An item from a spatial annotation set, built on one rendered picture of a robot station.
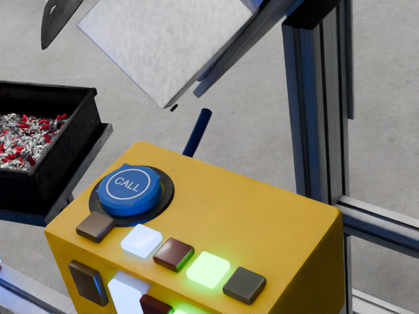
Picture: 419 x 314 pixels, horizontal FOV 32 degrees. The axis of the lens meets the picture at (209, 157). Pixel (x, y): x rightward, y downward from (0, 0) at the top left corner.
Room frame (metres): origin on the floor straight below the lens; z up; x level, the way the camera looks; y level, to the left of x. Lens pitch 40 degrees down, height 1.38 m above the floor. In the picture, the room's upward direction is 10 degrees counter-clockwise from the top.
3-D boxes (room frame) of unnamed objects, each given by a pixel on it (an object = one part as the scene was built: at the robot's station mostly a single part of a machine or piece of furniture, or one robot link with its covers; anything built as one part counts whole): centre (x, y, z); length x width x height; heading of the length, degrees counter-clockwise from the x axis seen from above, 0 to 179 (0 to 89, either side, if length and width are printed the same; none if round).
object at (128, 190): (0.35, 0.05, 1.08); 0.04 x 0.04 x 0.02
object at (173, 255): (0.29, 0.03, 1.08); 0.02 x 0.02 x 0.01; 49
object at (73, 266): (0.31, 0.09, 1.04); 0.02 x 0.01 x 0.03; 49
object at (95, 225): (0.33, 0.08, 1.08); 0.02 x 0.02 x 0.01; 49
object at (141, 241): (0.31, 0.05, 1.08); 0.02 x 0.02 x 0.01; 49
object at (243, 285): (0.26, -0.01, 1.08); 0.02 x 0.02 x 0.01; 49
